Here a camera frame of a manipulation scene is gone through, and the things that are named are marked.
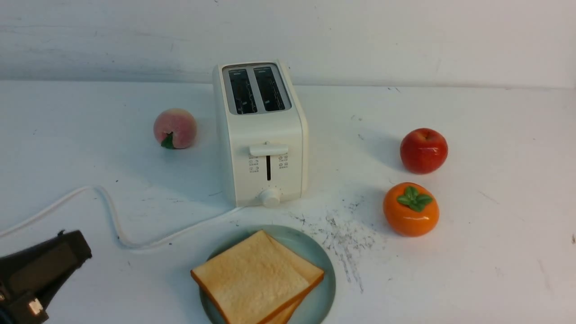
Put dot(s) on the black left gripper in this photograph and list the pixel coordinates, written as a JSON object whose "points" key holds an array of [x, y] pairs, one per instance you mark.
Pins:
{"points": [[30, 277]]}

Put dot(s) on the toast slice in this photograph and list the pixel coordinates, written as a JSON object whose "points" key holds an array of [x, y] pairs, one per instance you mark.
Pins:
{"points": [[250, 282], [313, 274]]}

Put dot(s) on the pink peach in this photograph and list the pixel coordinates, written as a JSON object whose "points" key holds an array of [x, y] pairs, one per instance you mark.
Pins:
{"points": [[175, 129]]}

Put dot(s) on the white two-slot toaster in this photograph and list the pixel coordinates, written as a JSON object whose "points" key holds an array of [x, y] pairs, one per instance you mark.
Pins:
{"points": [[263, 134]]}

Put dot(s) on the light blue round plate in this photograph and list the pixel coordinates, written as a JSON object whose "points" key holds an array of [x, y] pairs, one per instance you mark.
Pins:
{"points": [[316, 306]]}

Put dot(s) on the orange persimmon with green leaf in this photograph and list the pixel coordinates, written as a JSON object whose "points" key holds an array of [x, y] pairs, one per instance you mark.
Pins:
{"points": [[410, 209]]}

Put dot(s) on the red apple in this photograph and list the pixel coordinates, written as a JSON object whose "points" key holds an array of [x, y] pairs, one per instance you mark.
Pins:
{"points": [[423, 151]]}

